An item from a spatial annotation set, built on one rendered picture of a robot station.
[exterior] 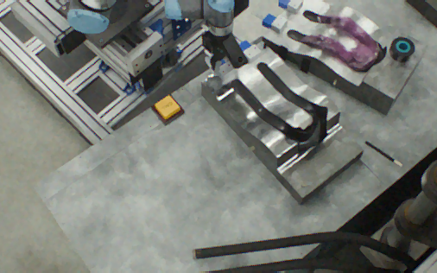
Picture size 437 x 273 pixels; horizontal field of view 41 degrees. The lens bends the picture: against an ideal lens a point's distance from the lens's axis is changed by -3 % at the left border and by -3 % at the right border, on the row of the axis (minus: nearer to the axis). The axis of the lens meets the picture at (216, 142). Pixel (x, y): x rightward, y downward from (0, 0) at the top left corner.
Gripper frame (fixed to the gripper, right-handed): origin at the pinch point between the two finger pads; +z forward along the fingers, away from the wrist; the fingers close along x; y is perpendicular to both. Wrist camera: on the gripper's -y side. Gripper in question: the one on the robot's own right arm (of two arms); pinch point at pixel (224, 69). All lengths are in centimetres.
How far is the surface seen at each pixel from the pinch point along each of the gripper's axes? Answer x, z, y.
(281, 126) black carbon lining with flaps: -0.3, -1.3, -27.7
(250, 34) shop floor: -62, 90, 57
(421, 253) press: -11, 12, -83
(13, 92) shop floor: 55, 90, 105
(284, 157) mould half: 5.4, 0.3, -35.6
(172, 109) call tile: 20.2, 6.6, 2.0
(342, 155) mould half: -10.7, 4.3, -45.1
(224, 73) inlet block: 1.6, -1.4, -2.0
